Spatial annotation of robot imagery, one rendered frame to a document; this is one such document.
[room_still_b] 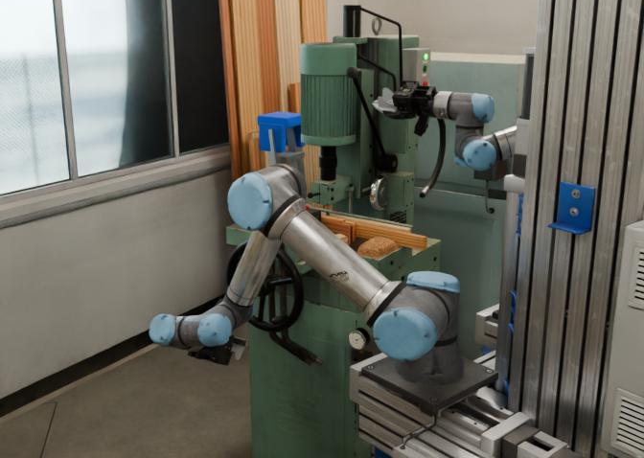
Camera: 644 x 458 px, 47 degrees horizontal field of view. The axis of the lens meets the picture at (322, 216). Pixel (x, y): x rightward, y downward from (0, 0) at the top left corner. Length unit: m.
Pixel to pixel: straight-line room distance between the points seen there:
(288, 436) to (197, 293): 1.48
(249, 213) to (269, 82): 2.46
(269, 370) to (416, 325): 1.18
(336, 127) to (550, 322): 0.98
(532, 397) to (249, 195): 0.77
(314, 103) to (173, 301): 1.81
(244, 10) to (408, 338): 2.58
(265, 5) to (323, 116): 1.76
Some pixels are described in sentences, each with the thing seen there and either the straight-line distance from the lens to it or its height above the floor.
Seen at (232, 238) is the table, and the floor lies 0.87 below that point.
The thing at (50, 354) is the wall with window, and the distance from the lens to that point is 3.41.
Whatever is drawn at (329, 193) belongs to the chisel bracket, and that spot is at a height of 1.04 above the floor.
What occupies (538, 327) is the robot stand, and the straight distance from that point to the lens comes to 1.68.
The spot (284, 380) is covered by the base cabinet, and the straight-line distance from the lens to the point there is 2.57.
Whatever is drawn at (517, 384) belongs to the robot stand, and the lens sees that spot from 1.77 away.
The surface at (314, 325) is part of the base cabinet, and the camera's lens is 2.40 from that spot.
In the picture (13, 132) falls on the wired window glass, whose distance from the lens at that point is 3.19.
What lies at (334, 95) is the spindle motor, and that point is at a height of 1.36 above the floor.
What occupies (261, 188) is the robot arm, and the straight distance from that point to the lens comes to 1.55.
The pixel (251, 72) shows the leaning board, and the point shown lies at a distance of 3.82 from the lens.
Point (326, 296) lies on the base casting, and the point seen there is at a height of 0.74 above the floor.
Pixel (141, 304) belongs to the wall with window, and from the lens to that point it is 3.69.
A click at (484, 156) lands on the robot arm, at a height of 1.26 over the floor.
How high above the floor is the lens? 1.62
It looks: 16 degrees down
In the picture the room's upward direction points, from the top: straight up
